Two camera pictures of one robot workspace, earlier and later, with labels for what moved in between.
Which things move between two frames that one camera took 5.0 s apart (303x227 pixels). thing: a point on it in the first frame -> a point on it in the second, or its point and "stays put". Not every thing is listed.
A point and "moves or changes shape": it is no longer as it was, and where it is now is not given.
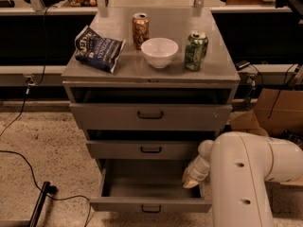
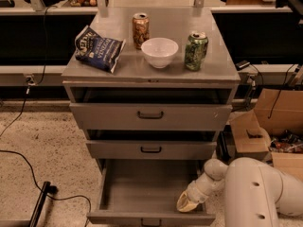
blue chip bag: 94,50 stays put
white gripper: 196,173 -> 199,195
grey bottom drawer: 151,185 moves or changes shape
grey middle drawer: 119,149 stays put
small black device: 241,64 stays put
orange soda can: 140,28 stays put
